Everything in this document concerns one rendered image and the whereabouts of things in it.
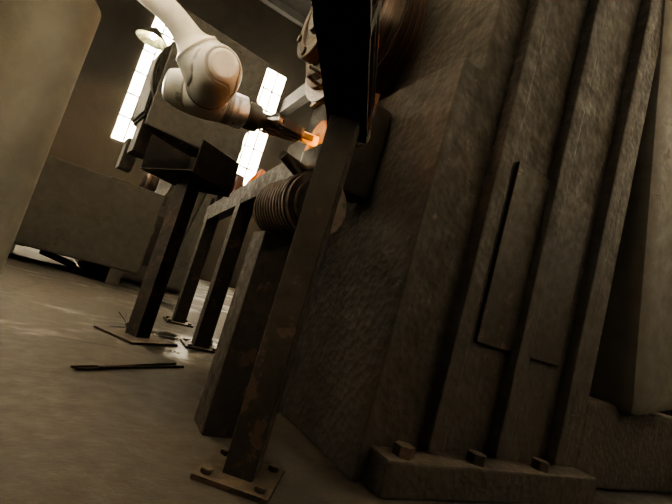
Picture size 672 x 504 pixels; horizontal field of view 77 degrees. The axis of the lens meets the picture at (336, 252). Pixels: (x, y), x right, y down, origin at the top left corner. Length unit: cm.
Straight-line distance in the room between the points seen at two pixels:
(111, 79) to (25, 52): 1126
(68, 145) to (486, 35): 1068
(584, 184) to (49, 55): 115
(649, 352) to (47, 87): 152
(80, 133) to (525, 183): 1080
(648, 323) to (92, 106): 1110
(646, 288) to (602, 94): 58
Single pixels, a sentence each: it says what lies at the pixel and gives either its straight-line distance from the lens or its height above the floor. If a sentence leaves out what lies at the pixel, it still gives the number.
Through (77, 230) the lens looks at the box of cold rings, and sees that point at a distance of 348.
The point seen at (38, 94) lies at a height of 40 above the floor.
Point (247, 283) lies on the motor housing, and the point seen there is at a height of 29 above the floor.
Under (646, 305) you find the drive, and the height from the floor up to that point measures 55.
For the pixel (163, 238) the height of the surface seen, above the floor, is 36.
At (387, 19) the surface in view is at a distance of 126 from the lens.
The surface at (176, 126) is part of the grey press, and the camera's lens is 385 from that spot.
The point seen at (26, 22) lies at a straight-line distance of 47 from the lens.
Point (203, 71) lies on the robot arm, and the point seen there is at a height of 69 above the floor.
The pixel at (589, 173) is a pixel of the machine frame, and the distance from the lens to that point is 130.
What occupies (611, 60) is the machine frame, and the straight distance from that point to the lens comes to 145.
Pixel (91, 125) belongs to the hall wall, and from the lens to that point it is 1142.
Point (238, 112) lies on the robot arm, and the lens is 118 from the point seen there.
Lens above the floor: 30
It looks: 7 degrees up
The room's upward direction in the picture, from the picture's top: 16 degrees clockwise
